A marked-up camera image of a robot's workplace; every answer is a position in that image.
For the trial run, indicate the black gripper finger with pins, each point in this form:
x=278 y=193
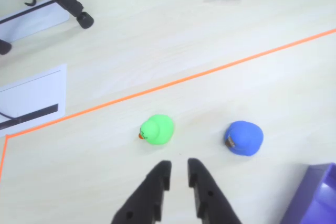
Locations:
x=210 y=200
x=147 y=195

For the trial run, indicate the blue rubber duck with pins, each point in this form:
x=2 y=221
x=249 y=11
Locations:
x=245 y=137

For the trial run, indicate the green rubber duck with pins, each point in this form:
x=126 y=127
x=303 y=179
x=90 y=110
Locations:
x=158 y=129

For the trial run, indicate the blue rectangular open box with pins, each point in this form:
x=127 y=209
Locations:
x=315 y=200

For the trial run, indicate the orange tape line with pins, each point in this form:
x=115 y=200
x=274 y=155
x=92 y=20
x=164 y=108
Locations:
x=183 y=80
x=3 y=153

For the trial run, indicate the white paper with black bar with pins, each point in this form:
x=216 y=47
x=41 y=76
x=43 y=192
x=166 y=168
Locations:
x=31 y=95

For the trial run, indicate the white paper with thin stripe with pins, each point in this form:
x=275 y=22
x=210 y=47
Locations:
x=34 y=23

